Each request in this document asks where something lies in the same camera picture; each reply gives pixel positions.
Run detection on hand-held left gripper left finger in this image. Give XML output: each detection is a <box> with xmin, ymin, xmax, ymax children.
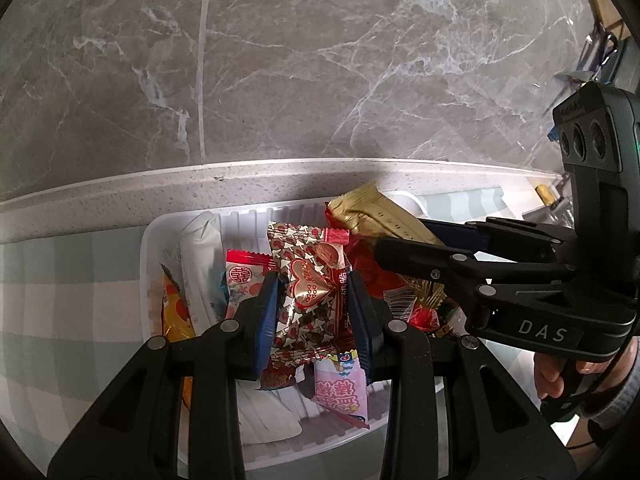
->
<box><xmin>47</xmin><ymin>271</ymin><xmax>287</xmax><ymax>480</ymax></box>

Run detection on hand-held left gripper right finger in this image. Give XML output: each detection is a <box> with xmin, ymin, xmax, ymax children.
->
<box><xmin>345</xmin><ymin>272</ymin><xmax>576</xmax><ymax>480</ymax></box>

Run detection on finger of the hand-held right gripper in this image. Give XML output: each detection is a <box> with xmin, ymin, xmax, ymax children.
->
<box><xmin>420</xmin><ymin>216</ymin><xmax>577</xmax><ymax>262</ymax></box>
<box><xmin>372</xmin><ymin>237</ymin><xmax>577</xmax><ymax>312</ymax></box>

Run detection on large red snack packet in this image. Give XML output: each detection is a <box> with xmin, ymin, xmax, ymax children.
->
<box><xmin>325</xmin><ymin>210</ymin><xmax>451</xmax><ymax>332</ymax></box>

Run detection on red and white candy packet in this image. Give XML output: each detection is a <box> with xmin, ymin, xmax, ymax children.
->
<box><xmin>225</xmin><ymin>249</ymin><xmax>275</xmax><ymax>312</ymax></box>

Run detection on gold snack packet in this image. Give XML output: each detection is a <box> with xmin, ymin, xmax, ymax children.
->
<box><xmin>326</xmin><ymin>182</ymin><xmax>447</xmax><ymax>311</ymax></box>

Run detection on heart print star packet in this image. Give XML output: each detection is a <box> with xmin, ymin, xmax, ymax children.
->
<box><xmin>257</xmin><ymin>221</ymin><xmax>351</xmax><ymax>391</ymax></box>

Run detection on pink snack packet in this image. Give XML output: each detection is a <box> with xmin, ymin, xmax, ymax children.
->
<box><xmin>314</xmin><ymin>352</ymin><xmax>371</xmax><ymax>431</ymax></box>

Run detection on long white snack packet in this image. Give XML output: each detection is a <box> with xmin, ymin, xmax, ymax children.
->
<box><xmin>179</xmin><ymin>211</ymin><xmax>302</xmax><ymax>446</ymax></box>

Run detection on panda print snack packet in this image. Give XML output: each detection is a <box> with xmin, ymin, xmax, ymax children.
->
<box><xmin>159</xmin><ymin>261</ymin><xmax>197</xmax><ymax>411</ymax></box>

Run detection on white plastic tray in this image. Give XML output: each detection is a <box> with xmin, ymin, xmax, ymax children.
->
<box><xmin>140</xmin><ymin>191</ymin><xmax>446</xmax><ymax>453</ymax></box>

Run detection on person's right forearm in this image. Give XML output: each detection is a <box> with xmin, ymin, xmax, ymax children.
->
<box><xmin>587</xmin><ymin>355</ymin><xmax>640</xmax><ymax>453</ymax></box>

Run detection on person's right hand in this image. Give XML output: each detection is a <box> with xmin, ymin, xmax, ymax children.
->
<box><xmin>532</xmin><ymin>337</ymin><xmax>640</xmax><ymax>402</ymax></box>

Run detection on metal scissors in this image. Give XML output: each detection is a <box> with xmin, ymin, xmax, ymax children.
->
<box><xmin>554</xmin><ymin>20</ymin><xmax>624</xmax><ymax>86</ymax></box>

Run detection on green checkered tablecloth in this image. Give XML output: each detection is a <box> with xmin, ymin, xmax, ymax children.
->
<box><xmin>0</xmin><ymin>185</ymin><xmax>566</xmax><ymax>480</ymax></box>

